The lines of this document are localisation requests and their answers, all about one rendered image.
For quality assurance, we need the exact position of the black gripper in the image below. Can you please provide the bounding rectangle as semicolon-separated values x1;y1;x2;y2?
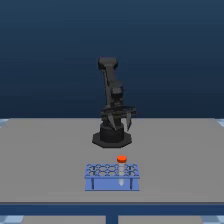
101;104;138;131

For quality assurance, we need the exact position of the clear tube with orange cap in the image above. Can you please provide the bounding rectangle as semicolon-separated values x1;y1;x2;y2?
116;155;128;187

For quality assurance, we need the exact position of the blue test tube rack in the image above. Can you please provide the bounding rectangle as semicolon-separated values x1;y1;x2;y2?
84;162;141;192

